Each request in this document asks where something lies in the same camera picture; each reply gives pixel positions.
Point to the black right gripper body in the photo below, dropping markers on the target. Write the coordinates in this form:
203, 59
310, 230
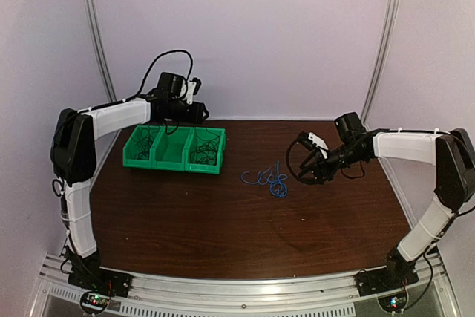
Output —
329, 171

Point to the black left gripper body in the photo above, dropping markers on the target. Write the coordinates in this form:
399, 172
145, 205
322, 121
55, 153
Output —
189, 117

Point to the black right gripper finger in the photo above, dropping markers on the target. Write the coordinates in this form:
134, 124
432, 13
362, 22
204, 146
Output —
309, 163
310, 178

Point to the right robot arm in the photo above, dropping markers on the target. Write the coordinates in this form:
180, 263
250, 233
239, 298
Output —
445, 157

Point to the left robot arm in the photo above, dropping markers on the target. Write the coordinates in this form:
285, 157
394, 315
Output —
73, 155

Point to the green plastic bin right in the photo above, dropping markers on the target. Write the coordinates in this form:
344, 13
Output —
204, 153

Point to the green plastic bin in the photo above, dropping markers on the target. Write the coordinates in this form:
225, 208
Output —
204, 153
136, 152
168, 150

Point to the green plastic bin middle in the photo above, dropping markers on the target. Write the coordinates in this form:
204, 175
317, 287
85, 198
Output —
168, 150

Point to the green plastic bin left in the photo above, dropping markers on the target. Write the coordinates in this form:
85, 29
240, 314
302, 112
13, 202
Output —
136, 152

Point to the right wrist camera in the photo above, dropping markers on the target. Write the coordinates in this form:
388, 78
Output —
312, 141

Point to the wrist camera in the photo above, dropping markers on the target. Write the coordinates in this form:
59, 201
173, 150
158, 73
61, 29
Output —
192, 88
312, 141

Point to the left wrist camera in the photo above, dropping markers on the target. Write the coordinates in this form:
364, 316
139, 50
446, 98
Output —
192, 88

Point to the aluminium front rail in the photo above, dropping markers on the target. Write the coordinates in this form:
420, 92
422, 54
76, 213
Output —
324, 295

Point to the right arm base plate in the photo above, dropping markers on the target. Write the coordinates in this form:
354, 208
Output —
376, 281

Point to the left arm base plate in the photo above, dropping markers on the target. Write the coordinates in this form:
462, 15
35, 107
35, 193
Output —
109, 282

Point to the right aluminium frame post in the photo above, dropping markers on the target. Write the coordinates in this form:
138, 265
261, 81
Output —
388, 25

